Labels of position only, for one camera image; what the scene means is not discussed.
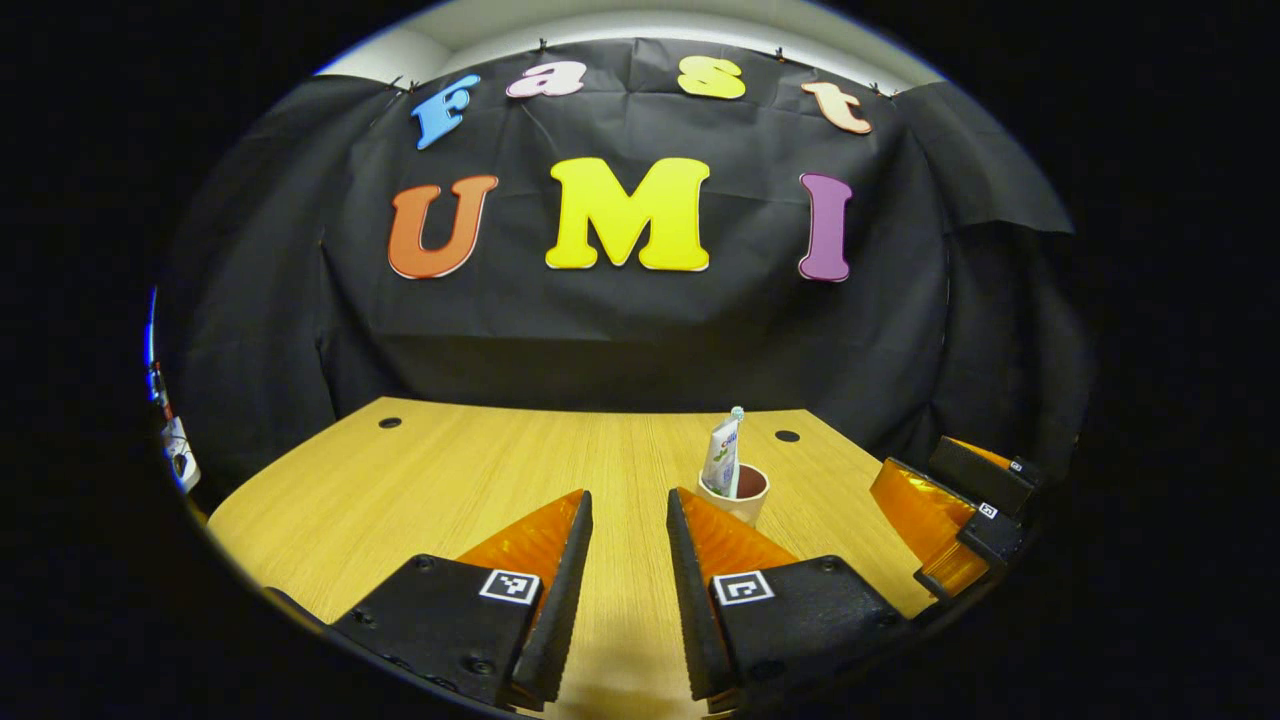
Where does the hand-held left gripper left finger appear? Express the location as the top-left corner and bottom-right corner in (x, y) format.
(330, 488), (594, 713)

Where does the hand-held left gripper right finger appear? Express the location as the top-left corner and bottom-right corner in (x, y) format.
(666, 487), (916, 713)

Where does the beige cup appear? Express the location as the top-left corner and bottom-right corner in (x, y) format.
(697, 463), (771, 528)

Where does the white toothpaste tube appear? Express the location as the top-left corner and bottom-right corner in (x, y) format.
(700, 418), (741, 498)

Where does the wooden desktop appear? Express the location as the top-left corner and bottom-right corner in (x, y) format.
(205, 396), (941, 720)

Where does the black backdrop cloth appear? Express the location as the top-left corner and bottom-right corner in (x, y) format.
(160, 38), (1096, 501)

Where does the white side table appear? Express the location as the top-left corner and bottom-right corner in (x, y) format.
(162, 417), (201, 493)

